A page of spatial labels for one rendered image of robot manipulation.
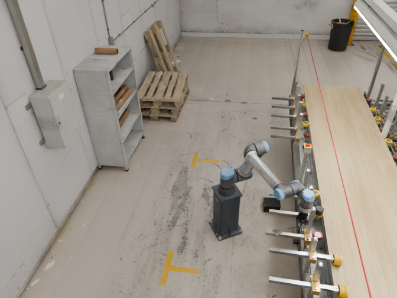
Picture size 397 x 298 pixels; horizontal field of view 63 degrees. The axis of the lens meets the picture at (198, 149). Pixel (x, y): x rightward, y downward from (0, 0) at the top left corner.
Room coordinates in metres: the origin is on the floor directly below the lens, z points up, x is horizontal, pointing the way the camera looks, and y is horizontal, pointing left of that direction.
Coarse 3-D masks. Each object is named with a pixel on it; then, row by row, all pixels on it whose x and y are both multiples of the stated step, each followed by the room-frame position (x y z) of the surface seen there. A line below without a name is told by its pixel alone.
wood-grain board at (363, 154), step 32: (320, 96) 4.09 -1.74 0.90; (352, 96) 4.07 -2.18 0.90; (320, 128) 3.27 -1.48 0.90; (352, 128) 3.25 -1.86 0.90; (320, 160) 2.66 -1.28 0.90; (352, 160) 2.65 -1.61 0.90; (384, 160) 2.63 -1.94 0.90; (320, 192) 2.19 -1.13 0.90; (352, 192) 2.17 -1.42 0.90; (384, 192) 2.16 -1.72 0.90; (384, 224) 1.79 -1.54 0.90; (352, 256) 1.49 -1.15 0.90; (384, 256) 1.48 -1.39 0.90; (352, 288) 1.23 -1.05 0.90; (384, 288) 1.23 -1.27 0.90
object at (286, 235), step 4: (268, 232) 1.77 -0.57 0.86; (272, 232) 1.77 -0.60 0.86; (284, 232) 1.76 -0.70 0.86; (276, 236) 1.75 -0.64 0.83; (280, 236) 1.75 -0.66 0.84; (284, 236) 1.74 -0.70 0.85; (288, 236) 1.73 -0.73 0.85; (292, 236) 1.73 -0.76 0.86; (296, 236) 1.72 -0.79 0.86; (300, 236) 1.72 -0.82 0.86; (312, 236) 1.72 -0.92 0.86
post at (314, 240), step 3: (315, 237) 1.52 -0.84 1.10; (312, 240) 1.52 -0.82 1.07; (315, 240) 1.50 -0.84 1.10; (312, 243) 1.50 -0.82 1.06; (315, 243) 1.49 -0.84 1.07; (312, 246) 1.50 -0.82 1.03; (315, 246) 1.49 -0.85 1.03; (312, 249) 1.50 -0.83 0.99; (306, 261) 1.51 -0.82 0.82; (306, 264) 1.50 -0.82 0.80; (309, 264) 1.49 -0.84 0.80; (306, 267) 1.50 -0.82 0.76; (309, 267) 1.49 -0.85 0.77; (306, 270) 1.49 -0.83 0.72
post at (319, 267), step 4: (320, 264) 1.26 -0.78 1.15; (316, 268) 1.26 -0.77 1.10; (320, 268) 1.25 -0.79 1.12; (316, 272) 1.25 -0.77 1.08; (320, 272) 1.25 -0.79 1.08; (316, 276) 1.25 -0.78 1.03; (316, 280) 1.25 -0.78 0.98; (308, 292) 1.26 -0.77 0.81; (308, 296) 1.25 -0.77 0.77; (312, 296) 1.25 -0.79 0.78
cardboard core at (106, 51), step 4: (96, 48) 4.24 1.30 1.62; (100, 48) 4.23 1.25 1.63; (104, 48) 4.22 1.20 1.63; (108, 48) 4.22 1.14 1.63; (112, 48) 4.21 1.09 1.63; (116, 48) 4.21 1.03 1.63; (96, 52) 4.22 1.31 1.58; (100, 52) 4.21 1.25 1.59; (104, 52) 4.20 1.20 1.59; (108, 52) 4.19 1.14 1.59; (112, 52) 4.18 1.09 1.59; (116, 52) 4.24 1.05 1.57
